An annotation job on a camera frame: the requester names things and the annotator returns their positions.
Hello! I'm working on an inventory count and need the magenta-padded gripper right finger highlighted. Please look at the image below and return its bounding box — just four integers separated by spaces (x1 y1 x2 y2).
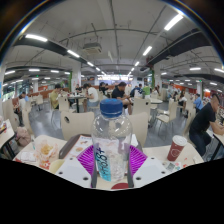
127 144 169 189

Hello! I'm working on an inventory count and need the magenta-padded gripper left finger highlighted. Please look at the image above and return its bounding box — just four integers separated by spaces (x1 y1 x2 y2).
54 144 99 189

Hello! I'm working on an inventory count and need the clear blue-capped water bottle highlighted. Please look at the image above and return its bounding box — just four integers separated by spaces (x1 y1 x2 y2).
90 98 134 184

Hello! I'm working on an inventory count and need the crumpled white napkin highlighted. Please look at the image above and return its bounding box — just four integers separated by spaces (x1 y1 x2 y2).
130 133 140 148

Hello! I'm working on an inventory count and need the beige chair with round hole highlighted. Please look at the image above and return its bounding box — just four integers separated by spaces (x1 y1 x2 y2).
60 110 95 141
128 111 149 148

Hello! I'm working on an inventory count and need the colourful printed flyer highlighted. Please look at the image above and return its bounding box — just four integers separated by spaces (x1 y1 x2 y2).
162 160 189 173

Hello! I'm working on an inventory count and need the red paper cup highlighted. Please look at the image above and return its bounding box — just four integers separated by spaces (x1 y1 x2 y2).
166 134 188 163

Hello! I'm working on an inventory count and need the small red sauce packet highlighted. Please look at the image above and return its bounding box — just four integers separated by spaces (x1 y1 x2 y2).
38 160 51 170

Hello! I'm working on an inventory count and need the group of beige chairs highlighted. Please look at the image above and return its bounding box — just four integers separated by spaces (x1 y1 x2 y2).
1 93 198 134

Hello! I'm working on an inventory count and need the person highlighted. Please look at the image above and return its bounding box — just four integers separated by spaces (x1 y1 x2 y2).
49 83 64 110
17 93 29 126
188 93 223 158
192 93 204 112
82 83 100 113
111 81 134 116

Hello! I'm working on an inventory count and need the pinkish beige backpack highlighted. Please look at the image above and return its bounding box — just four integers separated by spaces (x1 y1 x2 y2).
14 126 33 148

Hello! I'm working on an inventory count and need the beige neighbouring table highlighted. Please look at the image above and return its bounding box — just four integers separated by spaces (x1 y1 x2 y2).
0 118 17 160
209 116 224 148

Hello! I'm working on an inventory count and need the ceiling air conditioner unit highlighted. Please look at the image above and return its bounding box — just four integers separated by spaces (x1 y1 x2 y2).
82 41 103 55

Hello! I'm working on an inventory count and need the group of ceiling lights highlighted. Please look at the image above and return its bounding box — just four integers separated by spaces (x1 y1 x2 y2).
3 13 224 94

